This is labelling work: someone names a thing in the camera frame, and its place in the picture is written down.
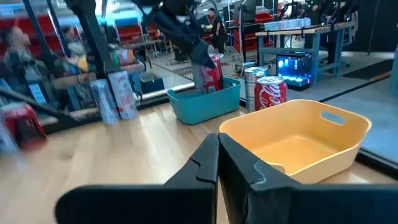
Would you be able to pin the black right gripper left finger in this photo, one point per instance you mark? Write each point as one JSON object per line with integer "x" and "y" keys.
{"x": 186, "y": 202}

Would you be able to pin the black floor mat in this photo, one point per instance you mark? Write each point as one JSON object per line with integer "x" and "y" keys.
{"x": 370, "y": 70}

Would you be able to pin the yellow plastic bin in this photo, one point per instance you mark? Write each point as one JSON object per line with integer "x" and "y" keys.
{"x": 295, "y": 152}

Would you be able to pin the tall white can red print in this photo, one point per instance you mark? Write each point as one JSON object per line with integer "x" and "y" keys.
{"x": 124, "y": 96}

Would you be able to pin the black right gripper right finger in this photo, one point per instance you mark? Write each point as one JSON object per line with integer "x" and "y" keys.
{"x": 280, "y": 202}

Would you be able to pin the dark storage box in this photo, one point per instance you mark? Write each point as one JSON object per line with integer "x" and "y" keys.
{"x": 152, "y": 84}

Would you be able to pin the red storage shelf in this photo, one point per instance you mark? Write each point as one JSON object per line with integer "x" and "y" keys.
{"x": 262, "y": 18}

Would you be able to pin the teal plastic bin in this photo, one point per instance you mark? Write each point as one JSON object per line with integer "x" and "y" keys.
{"x": 205, "y": 107}

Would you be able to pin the person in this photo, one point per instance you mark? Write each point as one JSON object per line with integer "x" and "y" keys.
{"x": 219, "y": 31}
{"x": 74, "y": 46}
{"x": 332, "y": 12}
{"x": 17, "y": 39}

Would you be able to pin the wooden workbench blue legs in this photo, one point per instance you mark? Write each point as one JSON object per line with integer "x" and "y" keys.
{"x": 315, "y": 46}

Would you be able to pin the clear plastic containers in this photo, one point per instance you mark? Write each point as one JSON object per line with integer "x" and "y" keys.
{"x": 287, "y": 24}

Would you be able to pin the red storage bins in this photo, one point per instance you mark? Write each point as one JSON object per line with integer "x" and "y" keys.
{"x": 130, "y": 31}

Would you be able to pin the computer tower blue lights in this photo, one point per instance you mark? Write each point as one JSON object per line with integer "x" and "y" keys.
{"x": 293, "y": 67}

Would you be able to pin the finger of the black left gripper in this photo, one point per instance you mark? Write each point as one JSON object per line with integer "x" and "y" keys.
{"x": 202, "y": 53}
{"x": 197, "y": 76}

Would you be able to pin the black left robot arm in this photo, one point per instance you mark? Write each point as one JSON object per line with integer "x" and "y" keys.
{"x": 93, "y": 31}

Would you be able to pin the red Coca-Cola can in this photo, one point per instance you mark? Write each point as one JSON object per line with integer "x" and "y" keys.
{"x": 270, "y": 95}
{"x": 21, "y": 124}
{"x": 214, "y": 77}

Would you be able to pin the black rig pole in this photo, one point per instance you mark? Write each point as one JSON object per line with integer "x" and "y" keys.
{"x": 38, "y": 34}

